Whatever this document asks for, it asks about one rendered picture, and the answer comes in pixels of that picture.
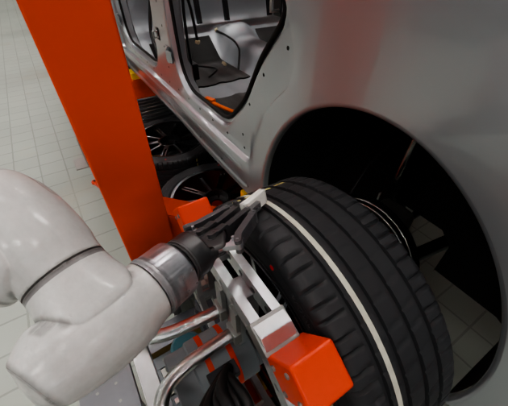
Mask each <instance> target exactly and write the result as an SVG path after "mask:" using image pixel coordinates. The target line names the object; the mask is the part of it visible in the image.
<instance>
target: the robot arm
mask: <svg viewBox="0 0 508 406"><path fill-rule="evenodd" d="M266 202H267V197H266V192H265V189H261V188H259V189H258V190H257V191H255V192H254V193H253V194H252V195H251V196H250V197H248V198H247V199H245V200H243V201H242V202H240V203H239V202H238V201H233V206H232V207H230V206H229V205H225V206H223V207H221V208H219V209H217V210H215V211H213V212H211V213H209V214H207V215H206V216H204V217H201V218H199V219H198V220H197V221H195V222H191V223H188V224H185V225H183V229H184V232H181V233H180V234H179V235H177V236H176V237H175V238H173V239H171V240H170V241H169V242H167V243H164V242H162V243H158V244H156V245H155V246H154V247H152V248H151V249H150V250H148V251H146V252H145V253H144V254H142V255H141V256H140V257H139V258H137V259H134V260H132V261H131V262H130V263H129V264H128V265H127V266H126V267H125V266H124V265H123V264H122V263H120V262H119V261H118V260H116V259H115V258H113V257H112V256H111V255H109V254H108V253H107V252H106V251H105V250H104V249H103V248H102V246H101V245H100V243H99V242H98V241H97V239H96V238H95V237H94V234H93V233H92V231H91V229H90V228H89V227H88V226H87V225H86V223H85V222H84V221H83V220H82V218H81V217H80V216H79V215H78V214H77V213H76V212H75V211H74V210H73V208H72V207H71V206H70V205H69V204H68V203H67V202H66V201H64V200H63V199H62V198H61V197H60V196H59V195H58V194H57V193H55V192H54V191H53V190H51V189H50V188H49V187H48V186H47V185H45V184H43V183H41V182H40V181H38V180H36V179H33V178H31V177H29V176H27V175H25V174H22V173H21V172H16V171H14V170H10V169H5V168H0V308H4V307H8V306H11V305H13V304H14V303H16V302H17V301H19V302H20V303H21V304H22V305H23V306H24V308H25V309H26V310H27V311H28V313H29V314H30V316H31V318H32V320H33V321H34V322H35V324H34V325H32V326H31V327H30V328H28V329H27V330H26V331H24V332H23V334H22V335H21V336H20V338H19V340H18V341H17V342H16V343H15V346H14V348H13V349H12V351H11V352H10V356H9V358H8V359H7V362H6V369H7V371H8V372H9V374H10V376H11V378H12V379H13V380H14V382H15V383H16V385H17V386H18V388H19V389H20V391H21V392H22V393H23V394H24V395H25V396H26V397H27V398H28V399H29V400H30V401H31V402H32V403H33V404H35V405H36V406H68V405H70V404H73V403H75V402H76V401H78V400H80V399H81V398H83V397H85V396H86V395H88V394H89V393H91V392H92V391H93V390H95V389H96V388H97V387H99V386H101V385H102V384H103V383H105V382H106V381H107V380H108V379H109V378H111V377H112V376H113V375H115V374H117V373H119V372H120V371H121V370H122V369H123V368H124V367H125V366H126V365H128V364H129V363H130V362H131V361H132V360H133V359H134V358H135V357H136V356H137V355H138V354H139V353H140V352H141V351H142V350H143V349H144V348H145V347H146V346H147V345H148V344H149V343H150V341H151V340H152V339H153V338H154V337H155V336H156V335H157V333H158V331H159V329H160V327H161V326H162V325H163V323H164V322H165V320H166V319H167V318H168V317H169V316H170V315H171V314H172V313H174V312H175V311H176V310H177V308H178V307H179V306H180V305H181V304H182V303H183V302H184V301H185V300H186V299H187V298H188V297H189V296H191V295H192V294H193V293H194V292H195V291H196V289H197V287H198V281H199V280H200V279H201V278H202V277H203V276H204V275H205V274H206V273H208V272H209V271H210V270H211V268H212V267H213V265H214V262H215V260H216V259H217V258H219V257H221V256H223V255H225V254H226V253H227V251H234V250H236V253H237V254H242V253H243V252H244V244H245V243H246V241H247V240H248V238H249V237H250V235H251V233H252V232H253V231H254V229H255V227H256V225H257V224H258V218H257V212H258V211H259V210H260V209H261V207H262V206H263V205H264V204H265V203H266Z"/></svg>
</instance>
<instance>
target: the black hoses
mask: <svg viewBox="0 0 508 406"><path fill-rule="evenodd" d="M245 331H246V334H247V336H248V337H249V339H250V341H251V342H252V344H253V345H254V343H253V341H252V339H251V337H250V335H249V333H248V331H247V330H245ZM254 347H255V345H254ZM255 348H256V347H255ZM239 375H240V369H239V367H238V365H237V364H236V362H235V360H234V359H231V360H229V361H228V362H226V363H224V364H223V365H222V366H220V367H218V368H217V369H215V370H214V371H212V372H211V373H209V374H208V375H206V378H207V381H208V383H209V385H210V386H209V388H208V390H207V391H206V394H205V395H204V396H203V398H202V401H201V403H200V404H199V406H254V403H253V401H252V397H251V396H250V394H249V393H248V391H247V389H246V388H245V387H244V386H243V384H242V383H241V382H240V381H239V380H238V379H237V377H238V376H239Z"/></svg>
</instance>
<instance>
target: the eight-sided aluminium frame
mask: <svg viewBox="0 0 508 406"><path fill-rule="evenodd" d="M226 259H227V260H228V261H229V263H230V264H231V265H232V267H233V268H234V270H235V271H236V273H237V274H238V276H241V277H242V278H243V280H244V282H245V283H246V285H247V286H248V287H249V288H250V290H251V291H252V293H253V295H254V298H255V300H256V302H257V303H258V305H259V306H260V307H261V308H262V310H263V311H264V313H265V315H264V316H262V317H259V316H258V315H257V313H256V311H255V310H254V308H253V307H252V306H251V305H250V303H249V302H248V300H247V298H246V297H245V295H244V294H243V293H242V291H241V290H240V288H239V286H238V285H237V283H236V282H235V281H234V279H233V278H232V276H231V274H230V273H229V272H228V270H227V269H226V268H225V266H224V265H223V263H222V261H224V260H226ZM214 277H215V279H216V280H217V281H218V282H219V285H220V286H221V288H222V289H223V291H224V293H225V295H226V296H227V298H228V300H229V301H230V302H231V304H232V305H233V307H234V308H235V311H236V312H237V313H238V315H239V317H240V319H241V321H242V322H243V323H244V325H245V327H246V329H247V331H248V333H249V335H250V337H251V339H252V341H253V343H254V345H255V347H256V349H257V351H258V353H259V355H260V356H261V358H262V360H263V363H264V365H265V368H266V370H267V372H268V374H269V378H270V380H271V382H272V384H273V387H274V390H275V392H276V394H277V397H278V399H279V401H280V404H281V406H295V405H293V404H292V403H290V402H289V401H288V400H287V399H286V398H285V397H284V395H283V392H282V390H281V388H280V385H279V383H278V382H277V379H276V377H275V375H274V373H273V370H272V368H271V366H270V364H269V361H268V358H269V356H270V355H272V354H274V353H275V352H277V351H278V350H279V349H280V348H282V347H283V346H285V345H287V344H288V343H290V342H291V341H293V340H294V339H295V338H297V337H299V336H300V334H299V332H298V331H297V329H296V327H295V326H294V324H293V322H292V320H291V319H290V317H289V314H288V313H287V312H286V310H285V308H284V306H283V305H282V304H281V305H280V304H279V303H278V302H277V300H276V299H275V297H274V296H273V294H272V293H271V292H270V291H269V290H268V288H267V287H266V286H265V284H264V283H263V281H262V280H261V279H260V277H259V276H258V275H257V274H256V272H255V271H254V270H253V268H252V267H251V265H250V264H249V263H248V261H247V260H246V259H245V258H244V257H243V255H242V254H237V253H236V250H234V251H227V253H226V254H225V255H223V256H221V257H219V258H217V259H216V260H215V262H214V265H213V267H212V268H211V270H210V271H209V272H208V273H206V274H205V275H204V279H203V280H199V281H198V287H197V289H196V291H195V292H194V295H195V298H196V300H197V302H198V303H199V305H200V308H201V310H202V311H204V310H206V309H208V308H209V307H208V305H207V303H206V301H207V300H209V299H210V298H211V299H212V301H213V299H215V298H217V296H216V290H215V285H214ZM249 380H250V381H251V383H252V386H253V387H254V388H255V390H256V393H257V395H258V396H259V397H260V402H259V403H257V404H255V402H254V400H252V401H253V403H254V406H276V405H275V404H274V403H273V401H272V400H271V398H270V397H269V395H268V394H267V392H266V390H265V389H264V387H263V385H262V384H261V382H260V380H259V379H258V377H257V375H254V376H252V377H251V378H250V379H249Z"/></svg>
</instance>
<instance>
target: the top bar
mask: <svg viewBox="0 0 508 406"><path fill-rule="evenodd" d="M133 360H134V363H135V368H136V370H137V373H138V376H139V381H140V383H141V387H142V389H143V392H144V396H145V399H146V402H147V405H148V406H153V402H154V398H155V394H156V391H157V389H158V387H159V385H160V383H161V381H160V377H159V375H158V373H157V370H156V366H155V363H154V362H153V359H152V355H151V352H150V350H149V348H148V346H146V347H145V348H144V349H143V350H142V351H141V352H140V353H139V354H138V355H137V356H136V357H135V358H134V359H133Z"/></svg>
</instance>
